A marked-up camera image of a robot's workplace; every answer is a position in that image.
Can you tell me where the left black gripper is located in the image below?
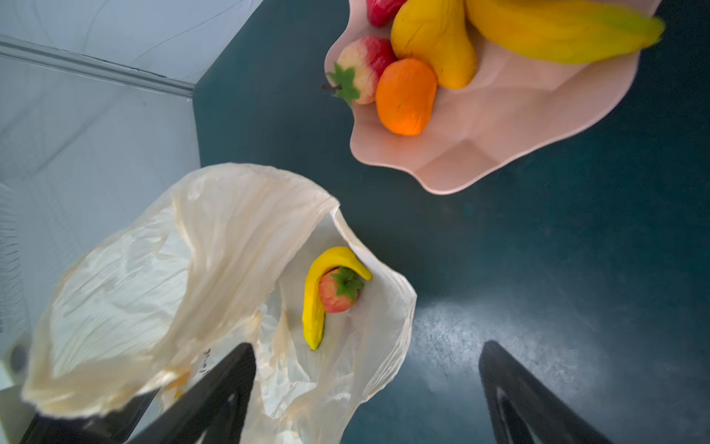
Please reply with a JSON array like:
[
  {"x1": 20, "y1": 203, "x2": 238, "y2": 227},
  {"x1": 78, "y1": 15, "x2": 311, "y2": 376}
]
[{"x1": 20, "y1": 390, "x2": 158, "y2": 444}]

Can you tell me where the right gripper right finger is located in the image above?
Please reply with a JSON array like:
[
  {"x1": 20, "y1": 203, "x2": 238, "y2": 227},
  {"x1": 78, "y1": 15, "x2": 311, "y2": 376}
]
[{"x1": 479, "y1": 340, "x2": 611, "y2": 444}]

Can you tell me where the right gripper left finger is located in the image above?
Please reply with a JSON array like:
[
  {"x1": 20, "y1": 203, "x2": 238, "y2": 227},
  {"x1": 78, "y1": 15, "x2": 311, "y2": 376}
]
[{"x1": 131, "y1": 343, "x2": 256, "y2": 444}]

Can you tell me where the large yellow banana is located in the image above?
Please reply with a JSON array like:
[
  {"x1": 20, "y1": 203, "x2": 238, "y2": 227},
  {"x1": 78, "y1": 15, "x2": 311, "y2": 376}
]
[{"x1": 302, "y1": 247, "x2": 373, "y2": 351}]

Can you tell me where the cream banana-print plastic bag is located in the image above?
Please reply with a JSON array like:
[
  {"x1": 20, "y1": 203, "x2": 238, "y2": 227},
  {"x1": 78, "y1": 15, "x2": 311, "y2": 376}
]
[{"x1": 22, "y1": 164, "x2": 417, "y2": 443}]

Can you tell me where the red strawberry front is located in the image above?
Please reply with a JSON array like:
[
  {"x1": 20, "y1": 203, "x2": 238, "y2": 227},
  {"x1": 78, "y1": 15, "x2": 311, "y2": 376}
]
[{"x1": 318, "y1": 266, "x2": 364, "y2": 314}]

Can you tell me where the pink scalloped fruit bowl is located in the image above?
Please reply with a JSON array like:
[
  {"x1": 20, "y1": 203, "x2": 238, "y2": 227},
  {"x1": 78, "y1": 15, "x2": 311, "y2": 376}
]
[{"x1": 349, "y1": 23, "x2": 641, "y2": 195}]

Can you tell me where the orange mandarin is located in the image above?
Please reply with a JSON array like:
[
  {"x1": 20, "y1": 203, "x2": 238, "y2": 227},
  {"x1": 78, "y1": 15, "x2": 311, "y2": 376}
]
[{"x1": 375, "y1": 58, "x2": 438, "y2": 136}]

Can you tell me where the pale red strawberry left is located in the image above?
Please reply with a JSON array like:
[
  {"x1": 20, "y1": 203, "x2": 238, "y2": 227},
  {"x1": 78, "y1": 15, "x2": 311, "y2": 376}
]
[{"x1": 327, "y1": 36, "x2": 397, "y2": 107}]

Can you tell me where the yellow pear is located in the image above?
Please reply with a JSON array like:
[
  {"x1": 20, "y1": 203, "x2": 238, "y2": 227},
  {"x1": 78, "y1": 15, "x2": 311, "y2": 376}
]
[{"x1": 390, "y1": 0, "x2": 477, "y2": 90}]

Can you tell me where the red strawberry top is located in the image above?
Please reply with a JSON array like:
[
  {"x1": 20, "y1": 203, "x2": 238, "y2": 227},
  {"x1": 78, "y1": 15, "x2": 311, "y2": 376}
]
[{"x1": 366, "y1": 0, "x2": 407, "y2": 28}]

